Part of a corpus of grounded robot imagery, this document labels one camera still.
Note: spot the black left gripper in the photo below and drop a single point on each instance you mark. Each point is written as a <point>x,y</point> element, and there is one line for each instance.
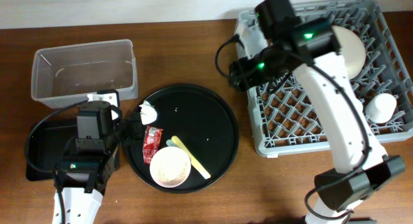
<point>130,134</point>

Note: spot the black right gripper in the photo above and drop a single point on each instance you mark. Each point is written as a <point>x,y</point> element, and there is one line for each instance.
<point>244,76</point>

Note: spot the pink bowl with rice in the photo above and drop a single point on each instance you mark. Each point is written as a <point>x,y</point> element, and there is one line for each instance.
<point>170,167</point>

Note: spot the beige bowl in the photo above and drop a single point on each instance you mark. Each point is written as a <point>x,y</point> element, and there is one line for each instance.
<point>352,49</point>

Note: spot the white cup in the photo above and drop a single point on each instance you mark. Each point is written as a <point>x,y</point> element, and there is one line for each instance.
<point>381,108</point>

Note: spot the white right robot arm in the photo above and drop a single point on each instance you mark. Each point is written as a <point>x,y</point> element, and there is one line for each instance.
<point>361,164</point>

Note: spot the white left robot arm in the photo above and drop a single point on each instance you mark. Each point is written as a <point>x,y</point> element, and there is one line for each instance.
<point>80,204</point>

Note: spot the grey dishwasher rack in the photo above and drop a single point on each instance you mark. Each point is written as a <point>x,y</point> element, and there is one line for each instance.
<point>285,123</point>

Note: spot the red snack wrapper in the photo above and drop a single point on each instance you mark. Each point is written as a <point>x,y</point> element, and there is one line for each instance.
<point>151,143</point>

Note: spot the crumpled white tissue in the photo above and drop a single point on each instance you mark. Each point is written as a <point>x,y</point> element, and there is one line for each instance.
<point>148,113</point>

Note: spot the mint green spatula utensil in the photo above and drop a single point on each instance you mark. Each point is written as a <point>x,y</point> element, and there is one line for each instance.
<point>170,143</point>

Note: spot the round black tray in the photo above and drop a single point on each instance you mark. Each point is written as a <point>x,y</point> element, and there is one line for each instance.
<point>205,124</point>

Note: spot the yellow spatula utensil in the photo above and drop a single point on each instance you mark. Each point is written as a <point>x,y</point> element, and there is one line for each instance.
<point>194,162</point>

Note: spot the black rectangular tray bin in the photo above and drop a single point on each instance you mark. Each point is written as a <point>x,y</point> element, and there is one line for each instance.
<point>45,146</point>

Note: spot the clear plastic bin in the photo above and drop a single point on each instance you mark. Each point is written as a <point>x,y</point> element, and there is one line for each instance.
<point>67,74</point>

